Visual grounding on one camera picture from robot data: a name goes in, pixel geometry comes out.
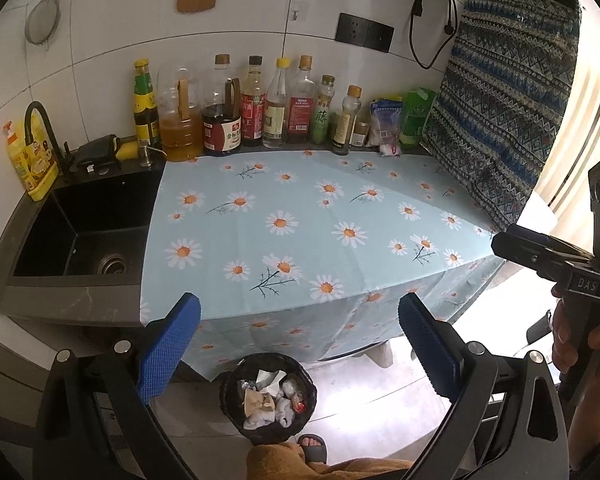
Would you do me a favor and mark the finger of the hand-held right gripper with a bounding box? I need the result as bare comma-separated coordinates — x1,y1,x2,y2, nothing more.
491,235,573,282
504,224,595,262

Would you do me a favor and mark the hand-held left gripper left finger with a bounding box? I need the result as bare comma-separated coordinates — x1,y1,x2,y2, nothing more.
32,292,203,480

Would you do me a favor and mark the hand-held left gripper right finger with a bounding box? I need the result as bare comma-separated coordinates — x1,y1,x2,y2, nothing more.
397,292,571,480

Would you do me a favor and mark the black trash bin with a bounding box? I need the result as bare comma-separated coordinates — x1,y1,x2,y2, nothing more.
219,353,318,445

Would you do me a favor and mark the crushed white paper cup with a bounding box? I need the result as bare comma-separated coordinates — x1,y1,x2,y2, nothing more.
257,369,287,390

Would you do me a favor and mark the grey white towel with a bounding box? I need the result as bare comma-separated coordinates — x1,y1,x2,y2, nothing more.
243,410,276,431

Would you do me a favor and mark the person's right hand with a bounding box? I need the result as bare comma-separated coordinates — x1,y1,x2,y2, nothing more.
551,299,600,375

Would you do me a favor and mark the black kitchen sink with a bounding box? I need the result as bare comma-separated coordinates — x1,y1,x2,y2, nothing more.
10,170,166,278

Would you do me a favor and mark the blue patterned cloth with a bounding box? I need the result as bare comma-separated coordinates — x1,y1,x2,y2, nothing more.
420,0,581,233

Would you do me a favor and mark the blue daisy print tablecloth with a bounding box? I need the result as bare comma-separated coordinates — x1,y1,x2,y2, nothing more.
139,152,518,382

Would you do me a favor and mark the person's foot in grey slipper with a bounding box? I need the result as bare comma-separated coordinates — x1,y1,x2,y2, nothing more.
297,434,329,463

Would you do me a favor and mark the person's brown trouser leg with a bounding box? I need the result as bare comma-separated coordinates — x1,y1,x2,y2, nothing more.
245,442,411,480

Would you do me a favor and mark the green packet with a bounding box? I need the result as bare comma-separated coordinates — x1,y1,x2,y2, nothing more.
399,87,438,146

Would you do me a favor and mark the blue and white plastic bag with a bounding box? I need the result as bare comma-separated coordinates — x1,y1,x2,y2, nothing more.
369,97,403,147

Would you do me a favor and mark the black folded cloth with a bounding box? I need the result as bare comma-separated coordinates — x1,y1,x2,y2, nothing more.
75,134,118,171

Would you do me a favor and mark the large clear cooking oil jug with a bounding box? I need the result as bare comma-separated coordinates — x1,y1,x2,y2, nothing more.
156,62,204,162

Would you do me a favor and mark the dark soy sauce jug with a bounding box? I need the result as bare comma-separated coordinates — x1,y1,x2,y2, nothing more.
201,54,242,156

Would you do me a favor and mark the small bottle with gold cap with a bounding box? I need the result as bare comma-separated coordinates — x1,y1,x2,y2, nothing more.
330,85,363,156

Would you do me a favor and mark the yellow dish soap bottle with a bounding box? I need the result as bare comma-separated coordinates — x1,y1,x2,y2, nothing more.
1,120,60,202

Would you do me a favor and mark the green label sauce bottle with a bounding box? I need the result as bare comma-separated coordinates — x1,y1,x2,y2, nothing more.
132,59,162,148

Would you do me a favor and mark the dark bottle with red label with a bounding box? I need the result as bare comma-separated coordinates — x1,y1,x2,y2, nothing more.
240,55,267,147

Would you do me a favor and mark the green glass bottle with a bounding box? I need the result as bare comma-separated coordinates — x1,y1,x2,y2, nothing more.
309,75,337,145

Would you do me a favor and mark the clear bottle with beige label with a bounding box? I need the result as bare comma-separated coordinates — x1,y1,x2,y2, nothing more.
262,57,290,149

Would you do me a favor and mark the black curved faucet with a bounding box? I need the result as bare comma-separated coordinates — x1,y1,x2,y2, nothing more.
24,101,81,181

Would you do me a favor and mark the clear bottle with red label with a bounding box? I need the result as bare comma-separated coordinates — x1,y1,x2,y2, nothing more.
286,55,316,145

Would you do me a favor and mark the metal strainer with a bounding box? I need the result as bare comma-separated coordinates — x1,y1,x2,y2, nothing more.
25,0,62,51

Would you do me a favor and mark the black cable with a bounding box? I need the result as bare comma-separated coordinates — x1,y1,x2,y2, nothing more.
410,0,458,70

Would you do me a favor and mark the black wall socket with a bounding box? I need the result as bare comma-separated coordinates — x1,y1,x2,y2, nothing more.
336,12,395,53

